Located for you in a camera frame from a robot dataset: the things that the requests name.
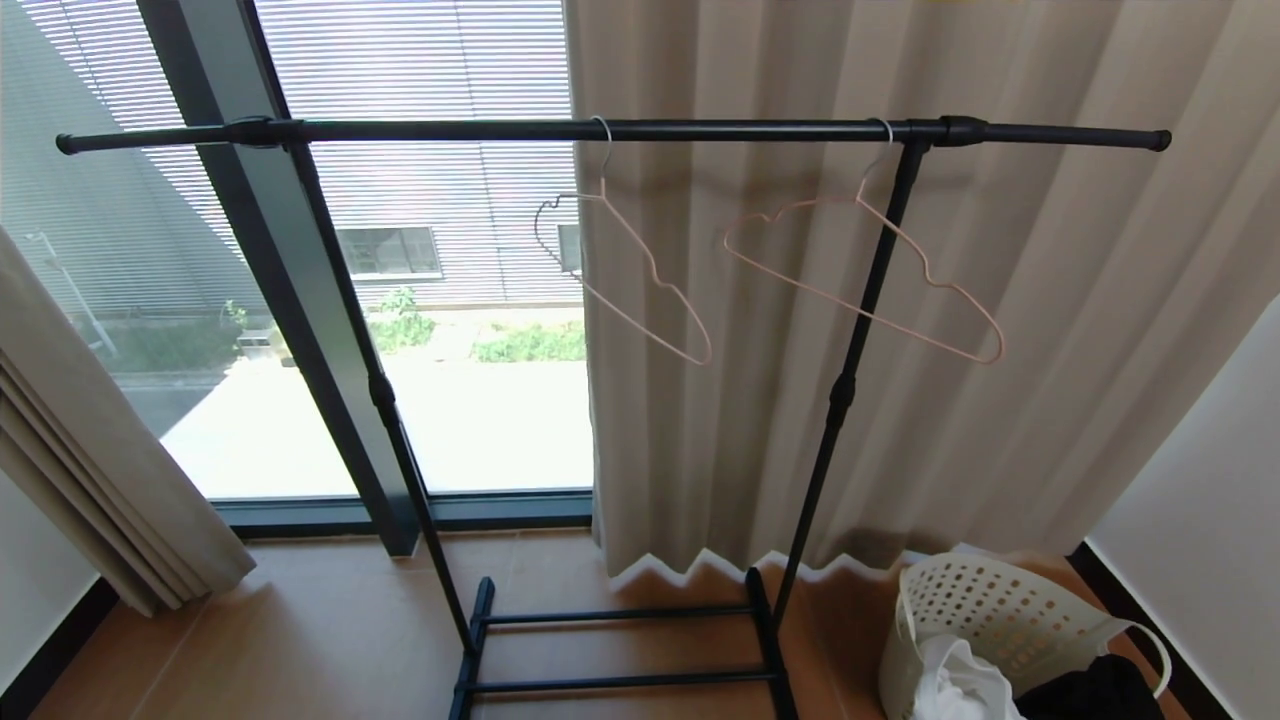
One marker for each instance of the white t-shirt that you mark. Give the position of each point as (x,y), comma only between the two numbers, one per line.
(960,685)

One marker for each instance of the beige curtain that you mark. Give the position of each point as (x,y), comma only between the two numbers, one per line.
(90,470)
(1050,250)

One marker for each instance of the window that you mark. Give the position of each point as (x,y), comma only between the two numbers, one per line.
(450,80)

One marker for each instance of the white laundry basket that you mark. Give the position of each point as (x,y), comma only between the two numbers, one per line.
(990,600)

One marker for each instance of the black garment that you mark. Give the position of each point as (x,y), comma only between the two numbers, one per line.
(1095,695)

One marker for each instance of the black clothes rack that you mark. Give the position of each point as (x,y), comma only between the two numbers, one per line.
(700,130)

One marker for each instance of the pink clothes hanger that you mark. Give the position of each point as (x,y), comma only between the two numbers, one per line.
(607,160)
(889,140)

